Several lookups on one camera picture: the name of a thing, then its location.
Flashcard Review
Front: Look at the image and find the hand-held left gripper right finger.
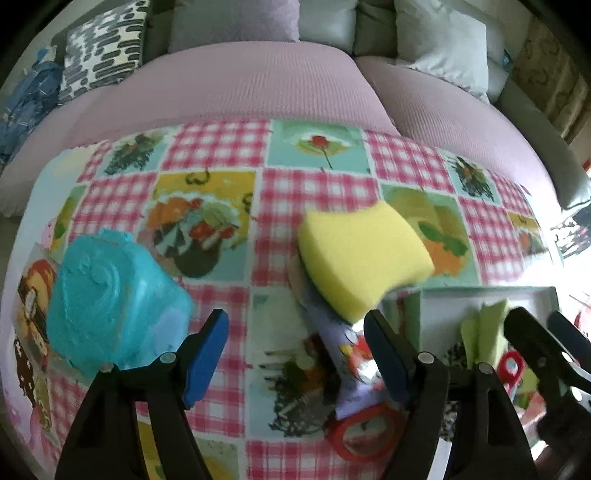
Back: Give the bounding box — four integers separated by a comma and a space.
364, 309, 539, 480

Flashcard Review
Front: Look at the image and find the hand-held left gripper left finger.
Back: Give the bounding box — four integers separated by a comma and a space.
54, 308, 230, 480

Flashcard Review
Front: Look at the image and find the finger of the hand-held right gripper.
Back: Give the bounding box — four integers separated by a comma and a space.
547, 311, 591, 365
503, 306, 591, 407

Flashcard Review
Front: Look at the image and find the light green cloth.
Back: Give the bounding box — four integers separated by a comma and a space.
459, 298, 514, 370

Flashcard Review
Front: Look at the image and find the white tray with green rim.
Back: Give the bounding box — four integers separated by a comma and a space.
397, 286, 559, 462

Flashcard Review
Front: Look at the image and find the yellow sponge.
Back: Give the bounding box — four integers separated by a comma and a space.
297, 200, 435, 324

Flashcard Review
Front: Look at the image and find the teal plastic toy box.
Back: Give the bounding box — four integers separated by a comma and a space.
46, 229, 195, 370

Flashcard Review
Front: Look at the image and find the red plastic loop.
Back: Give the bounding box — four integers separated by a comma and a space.
496, 349, 526, 396

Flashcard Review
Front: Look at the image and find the purple printed pouch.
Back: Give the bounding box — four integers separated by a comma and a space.
288, 258, 393, 421

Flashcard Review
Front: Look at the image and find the pink checkered printed tablecloth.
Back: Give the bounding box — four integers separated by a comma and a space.
4, 119, 566, 480

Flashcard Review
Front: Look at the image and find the grey sofa armrest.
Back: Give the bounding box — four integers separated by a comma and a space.
496, 78, 591, 212

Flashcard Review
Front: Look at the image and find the yellowish floral patterned cloth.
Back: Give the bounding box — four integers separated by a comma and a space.
510, 18, 588, 140

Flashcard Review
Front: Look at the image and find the pink sofa cover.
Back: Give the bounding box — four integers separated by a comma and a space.
0, 39, 566, 217

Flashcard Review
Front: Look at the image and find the large white pillow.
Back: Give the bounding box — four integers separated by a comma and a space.
394, 0, 507, 94

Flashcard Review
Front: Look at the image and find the blue denim cloth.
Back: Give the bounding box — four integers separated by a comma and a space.
0, 48, 66, 165

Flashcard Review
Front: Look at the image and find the black white patterned pillow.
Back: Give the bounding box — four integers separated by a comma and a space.
58, 0, 151, 105

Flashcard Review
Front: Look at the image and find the grey green pillow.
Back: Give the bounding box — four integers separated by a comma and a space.
353, 0, 399, 59

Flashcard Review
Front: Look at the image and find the purple pillow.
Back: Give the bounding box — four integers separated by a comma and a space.
168, 0, 302, 55

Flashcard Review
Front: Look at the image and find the small white pillow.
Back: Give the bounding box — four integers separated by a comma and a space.
298, 0, 359, 48

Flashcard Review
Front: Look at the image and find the red tape ring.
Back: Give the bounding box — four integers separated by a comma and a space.
325, 405, 409, 463

